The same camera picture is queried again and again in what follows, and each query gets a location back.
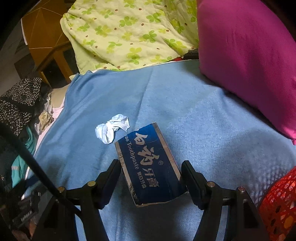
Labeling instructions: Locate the blue toothpaste box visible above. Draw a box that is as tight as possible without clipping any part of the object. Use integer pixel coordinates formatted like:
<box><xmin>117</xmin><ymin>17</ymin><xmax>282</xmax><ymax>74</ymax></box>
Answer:
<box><xmin>115</xmin><ymin>122</ymin><xmax>187</xmax><ymax>207</ymax></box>

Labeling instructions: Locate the red mesh basket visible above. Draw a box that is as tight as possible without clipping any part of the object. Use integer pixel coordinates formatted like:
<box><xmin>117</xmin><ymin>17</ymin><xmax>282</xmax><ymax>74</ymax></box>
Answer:
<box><xmin>258</xmin><ymin>168</ymin><xmax>295</xmax><ymax>240</ymax></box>

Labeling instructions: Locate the teal garment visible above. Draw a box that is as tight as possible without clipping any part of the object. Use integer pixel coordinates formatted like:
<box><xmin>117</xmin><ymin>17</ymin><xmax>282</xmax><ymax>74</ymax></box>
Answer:
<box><xmin>10</xmin><ymin>126</ymin><xmax>38</xmax><ymax>188</ymax></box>

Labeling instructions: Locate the blue blanket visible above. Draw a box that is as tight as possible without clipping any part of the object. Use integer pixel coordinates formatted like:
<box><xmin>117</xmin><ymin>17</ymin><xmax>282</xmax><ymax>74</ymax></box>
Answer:
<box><xmin>21</xmin><ymin>59</ymin><xmax>296</xmax><ymax>241</ymax></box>

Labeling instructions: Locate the pink bed sheet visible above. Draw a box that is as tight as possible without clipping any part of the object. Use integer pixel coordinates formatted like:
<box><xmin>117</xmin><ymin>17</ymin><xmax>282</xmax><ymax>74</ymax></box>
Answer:
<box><xmin>34</xmin><ymin>84</ymin><xmax>70</xmax><ymax>152</ymax></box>

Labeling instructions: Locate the black white patterned cloth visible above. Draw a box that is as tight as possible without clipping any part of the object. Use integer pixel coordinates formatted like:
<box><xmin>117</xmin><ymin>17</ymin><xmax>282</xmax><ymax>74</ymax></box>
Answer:
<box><xmin>1</xmin><ymin>77</ymin><xmax>42</xmax><ymax>136</ymax></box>

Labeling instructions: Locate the wooden nightstand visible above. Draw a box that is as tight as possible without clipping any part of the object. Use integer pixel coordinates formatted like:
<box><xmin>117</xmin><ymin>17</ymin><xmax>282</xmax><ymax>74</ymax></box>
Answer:
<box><xmin>21</xmin><ymin>0</ymin><xmax>78</xmax><ymax>88</ymax></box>

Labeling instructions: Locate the magenta pillow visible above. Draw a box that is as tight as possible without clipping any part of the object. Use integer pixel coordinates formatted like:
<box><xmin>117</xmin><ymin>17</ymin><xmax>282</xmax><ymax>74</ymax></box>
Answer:
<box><xmin>197</xmin><ymin>1</ymin><xmax>295</xmax><ymax>140</ymax></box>

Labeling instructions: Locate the green floral quilt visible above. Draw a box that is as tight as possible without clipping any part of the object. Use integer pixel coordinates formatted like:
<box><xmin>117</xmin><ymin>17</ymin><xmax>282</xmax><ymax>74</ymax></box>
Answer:
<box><xmin>60</xmin><ymin>0</ymin><xmax>199</xmax><ymax>74</ymax></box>

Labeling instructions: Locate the black cable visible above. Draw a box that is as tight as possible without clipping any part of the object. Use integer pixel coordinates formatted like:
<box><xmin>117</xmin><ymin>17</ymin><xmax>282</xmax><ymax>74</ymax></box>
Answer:
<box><xmin>0</xmin><ymin>122</ymin><xmax>82</xmax><ymax>216</ymax></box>

